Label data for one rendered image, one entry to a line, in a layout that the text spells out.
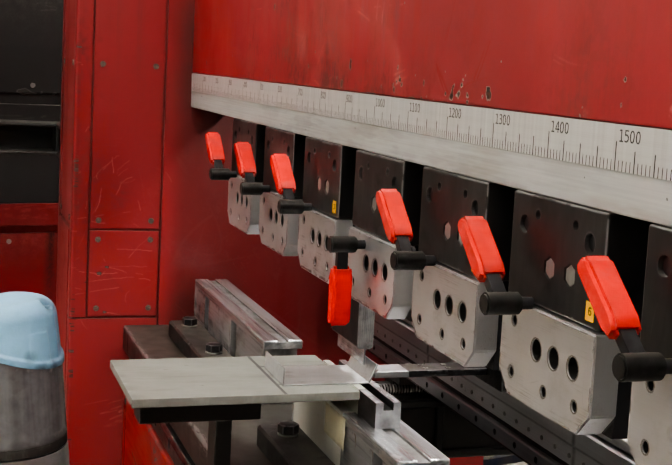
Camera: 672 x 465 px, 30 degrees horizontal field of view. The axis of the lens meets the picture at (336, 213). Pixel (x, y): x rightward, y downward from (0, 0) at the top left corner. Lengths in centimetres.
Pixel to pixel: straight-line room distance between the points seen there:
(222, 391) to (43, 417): 53
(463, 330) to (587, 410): 22
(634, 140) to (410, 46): 43
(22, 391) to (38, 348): 3
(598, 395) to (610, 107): 20
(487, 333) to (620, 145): 27
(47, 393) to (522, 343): 37
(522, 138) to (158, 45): 136
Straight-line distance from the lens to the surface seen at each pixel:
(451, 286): 113
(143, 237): 232
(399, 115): 127
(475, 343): 108
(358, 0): 141
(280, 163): 157
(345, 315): 134
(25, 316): 91
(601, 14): 91
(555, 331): 95
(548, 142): 97
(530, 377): 99
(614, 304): 82
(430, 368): 156
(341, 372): 152
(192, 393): 141
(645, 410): 85
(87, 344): 234
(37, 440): 93
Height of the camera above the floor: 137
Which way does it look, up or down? 7 degrees down
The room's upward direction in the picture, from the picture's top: 3 degrees clockwise
